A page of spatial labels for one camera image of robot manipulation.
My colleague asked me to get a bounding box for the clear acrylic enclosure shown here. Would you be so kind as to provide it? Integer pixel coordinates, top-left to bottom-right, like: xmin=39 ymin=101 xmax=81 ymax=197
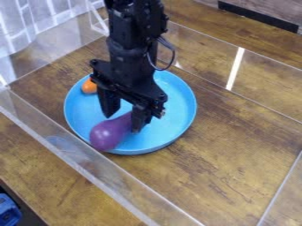
xmin=0 ymin=0 xmax=302 ymax=226

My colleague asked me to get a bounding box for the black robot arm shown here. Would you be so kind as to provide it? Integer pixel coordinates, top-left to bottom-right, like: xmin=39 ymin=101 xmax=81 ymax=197
xmin=89 ymin=0 xmax=173 ymax=132

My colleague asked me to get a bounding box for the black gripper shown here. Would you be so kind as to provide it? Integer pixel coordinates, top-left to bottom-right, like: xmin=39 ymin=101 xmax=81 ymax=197
xmin=89 ymin=39 xmax=167 ymax=133

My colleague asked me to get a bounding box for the blue round tray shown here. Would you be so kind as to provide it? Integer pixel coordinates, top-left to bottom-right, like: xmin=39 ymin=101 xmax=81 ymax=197
xmin=64 ymin=71 xmax=196 ymax=155

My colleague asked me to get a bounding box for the purple toy eggplant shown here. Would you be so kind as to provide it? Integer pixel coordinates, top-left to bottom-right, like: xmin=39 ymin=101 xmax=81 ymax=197
xmin=89 ymin=112 xmax=131 ymax=151

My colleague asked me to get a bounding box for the blue object at corner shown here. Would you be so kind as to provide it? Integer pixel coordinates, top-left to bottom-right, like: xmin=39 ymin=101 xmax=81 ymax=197
xmin=0 ymin=193 xmax=22 ymax=226

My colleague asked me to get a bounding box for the orange toy carrot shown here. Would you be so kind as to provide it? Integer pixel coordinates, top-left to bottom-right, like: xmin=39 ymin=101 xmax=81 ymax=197
xmin=81 ymin=79 xmax=96 ymax=94

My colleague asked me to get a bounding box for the white mesh curtain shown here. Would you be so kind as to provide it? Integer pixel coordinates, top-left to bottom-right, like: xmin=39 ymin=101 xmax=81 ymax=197
xmin=0 ymin=0 xmax=107 ymax=58

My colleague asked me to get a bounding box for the black bar in background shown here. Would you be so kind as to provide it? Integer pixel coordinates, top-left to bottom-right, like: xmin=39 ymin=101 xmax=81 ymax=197
xmin=218 ymin=0 xmax=298 ymax=34

